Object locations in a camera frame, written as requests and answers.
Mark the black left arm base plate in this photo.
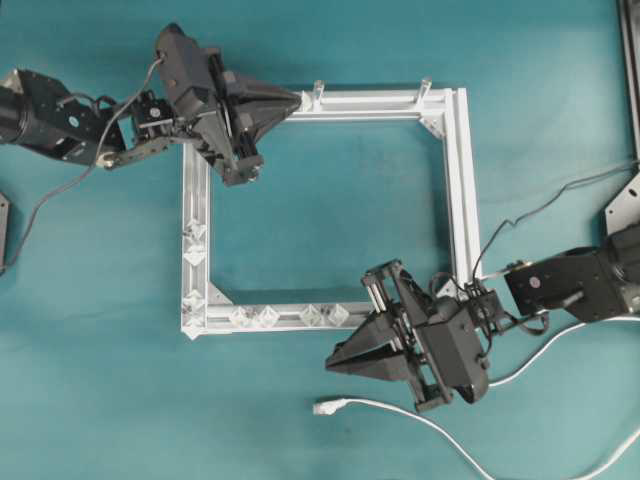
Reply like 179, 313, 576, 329
0, 193, 11, 265

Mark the grey right camera cable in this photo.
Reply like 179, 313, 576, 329
470, 162, 640, 281

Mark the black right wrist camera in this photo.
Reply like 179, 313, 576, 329
422, 297, 489, 404

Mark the metal pin left upper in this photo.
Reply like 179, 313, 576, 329
182, 222, 208, 245

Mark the grey left camera cable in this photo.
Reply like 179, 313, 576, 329
0, 55, 166, 274

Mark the metal pin left lower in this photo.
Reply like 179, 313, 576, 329
181, 290, 207, 315

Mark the metal pin left middle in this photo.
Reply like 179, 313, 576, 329
183, 244, 208, 267

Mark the metal pin top left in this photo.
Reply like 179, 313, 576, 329
312, 80, 325, 111

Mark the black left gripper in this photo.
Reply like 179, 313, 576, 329
183, 48, 302, 186

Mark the metal pin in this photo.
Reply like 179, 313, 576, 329
229, 306, 255, 329
312, 80, 325, 111
415, 77, 432, 107
183, 244, 208, 267
181, 290, 207, 315
182, 222, 208, 245

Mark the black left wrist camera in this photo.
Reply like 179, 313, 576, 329
155, 23, 215, 119

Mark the dark aluminium rail top right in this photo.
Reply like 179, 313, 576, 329
617, 1, 639, 159

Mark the aluminium extrusion frame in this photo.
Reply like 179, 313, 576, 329
180, 88, 481, 340

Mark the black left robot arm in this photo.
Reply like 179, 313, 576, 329
1, 47, 302, 186

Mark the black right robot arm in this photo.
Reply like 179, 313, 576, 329
325, 226, 639, 411

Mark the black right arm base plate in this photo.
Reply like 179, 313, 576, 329
604, 172, 640, 235

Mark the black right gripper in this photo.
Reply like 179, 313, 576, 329
325, 259, 453, 412

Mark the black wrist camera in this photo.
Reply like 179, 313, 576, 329
422, 297, 489, 404
155, 23, 215, 119

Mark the metal pin top right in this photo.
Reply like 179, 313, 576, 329
415, 77, 432, 107

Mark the white cable with connector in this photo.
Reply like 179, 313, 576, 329
311, 319, 640, 480

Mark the grey camera cable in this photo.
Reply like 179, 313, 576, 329
0, 55, 166, 274
470, 162, 640, 281

